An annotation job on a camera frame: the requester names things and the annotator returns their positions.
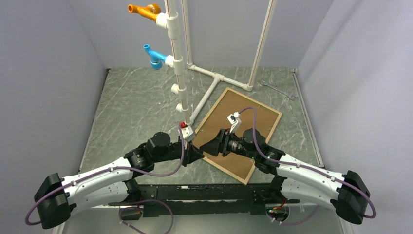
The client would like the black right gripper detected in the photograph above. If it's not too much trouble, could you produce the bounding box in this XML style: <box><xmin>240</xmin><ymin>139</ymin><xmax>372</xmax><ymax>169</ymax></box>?
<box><xmin>200</xmin><ymin>128</ymin><xmax>258</xmax><ymax>160</ymax></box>

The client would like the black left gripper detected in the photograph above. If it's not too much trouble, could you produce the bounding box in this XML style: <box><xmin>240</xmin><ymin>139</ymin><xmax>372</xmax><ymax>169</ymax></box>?
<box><xmin>153</xmin><ymin>138</ymin><xmax>205</xmax><ymax>167</ymax></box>

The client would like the green wooden photo frame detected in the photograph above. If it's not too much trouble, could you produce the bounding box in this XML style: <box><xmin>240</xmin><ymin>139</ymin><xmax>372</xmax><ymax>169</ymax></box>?
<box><xmin>190</xmin><ymin>86</ymin><xmax>283</xmax><ymax>186</ymax></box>

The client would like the white PVC pipe stand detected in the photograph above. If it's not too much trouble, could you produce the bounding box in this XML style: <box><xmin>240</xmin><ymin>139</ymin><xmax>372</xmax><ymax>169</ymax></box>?
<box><xmin>159</xmin><ymin>0</ymin><xmax>278</xmax><ymax>122</ymax></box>

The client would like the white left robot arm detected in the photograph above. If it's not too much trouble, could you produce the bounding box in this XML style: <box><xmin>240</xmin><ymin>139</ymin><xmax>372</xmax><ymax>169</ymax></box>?
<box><xmin>25</xmin><ymin>132</ymin><xmax>204</xmax><ymax>229</ymax></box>

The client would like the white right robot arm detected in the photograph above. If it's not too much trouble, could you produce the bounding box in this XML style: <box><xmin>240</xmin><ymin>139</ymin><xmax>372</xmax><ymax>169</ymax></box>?
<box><xmin>200</xmin><ymin>129</ymin><xmax>371</xmax><ymax>225</ymax></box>

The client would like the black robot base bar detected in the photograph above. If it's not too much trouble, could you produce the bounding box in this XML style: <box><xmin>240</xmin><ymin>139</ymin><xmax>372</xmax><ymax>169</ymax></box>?
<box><xmin>109</xmin><ymin>183</ymin><xmax>298</xmax><ymax>217</ymax></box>

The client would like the silver open-end wrench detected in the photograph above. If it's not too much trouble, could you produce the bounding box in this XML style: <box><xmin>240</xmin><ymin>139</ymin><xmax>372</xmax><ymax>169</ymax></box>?
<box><xmin>259</xmin><ymin>79</ymin><xmax>297</xmax><ymax>100</ymax></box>

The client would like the blue plastic faucet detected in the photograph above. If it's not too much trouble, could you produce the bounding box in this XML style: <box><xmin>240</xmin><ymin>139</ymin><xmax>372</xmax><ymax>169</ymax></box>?
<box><xmin>143</xmin><ymin>44</ymin><xmax>167</xmax><ymax>70</ymax></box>

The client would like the orange plastic faucet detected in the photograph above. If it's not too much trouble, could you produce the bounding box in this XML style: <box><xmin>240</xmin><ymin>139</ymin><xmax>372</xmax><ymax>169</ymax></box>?
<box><xmin>128</xmin><ymin>3</ymin><xmax>161</xmax><ymax>22</ymax></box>

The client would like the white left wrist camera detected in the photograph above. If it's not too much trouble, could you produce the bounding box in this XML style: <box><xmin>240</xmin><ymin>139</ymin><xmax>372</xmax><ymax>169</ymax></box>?
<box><xmin>179</xmin><ymin>122</ymin><xmax>196</xmax><ymax>142</ymax></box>

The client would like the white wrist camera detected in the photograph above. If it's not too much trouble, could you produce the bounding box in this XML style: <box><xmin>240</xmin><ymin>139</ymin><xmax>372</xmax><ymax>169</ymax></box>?
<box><xmin>179</xmin><ymin>122</ymin><xmax>196</xmax><ymax>142</ymax></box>
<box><xmin>227</xmin><ymin>112</ymin><xmax>242</xmax><ymax>134</ymax></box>

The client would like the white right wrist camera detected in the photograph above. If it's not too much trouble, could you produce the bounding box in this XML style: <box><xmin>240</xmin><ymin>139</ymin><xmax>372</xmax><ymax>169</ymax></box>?
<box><xmin>227</xmin><ymin>112</ymin><xmax>242</xmax><ymax>134</ymax></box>

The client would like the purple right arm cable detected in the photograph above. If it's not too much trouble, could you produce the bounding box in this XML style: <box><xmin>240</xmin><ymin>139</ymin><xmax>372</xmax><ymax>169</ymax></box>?
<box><xmin>239</xmin><ymin>106</ymin><xmax>377</xmax><ymax>227</ymax></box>

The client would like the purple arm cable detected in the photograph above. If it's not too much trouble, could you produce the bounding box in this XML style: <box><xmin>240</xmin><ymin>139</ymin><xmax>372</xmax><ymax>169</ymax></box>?
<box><xmin>25</xmin><ymin>127</ymin><xmax>188</xmax><ymax>234</ymax></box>
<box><xmin>239</xmin><ymin>106</ymin><xmax>377</xmax><ymax>227</ymax></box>

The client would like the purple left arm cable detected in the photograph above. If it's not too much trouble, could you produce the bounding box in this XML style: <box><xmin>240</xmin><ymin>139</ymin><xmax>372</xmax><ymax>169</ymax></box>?
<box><xmin>25</xmin><ymin>127</ymin><xmax>188</xmax><ymax>234</ymax></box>

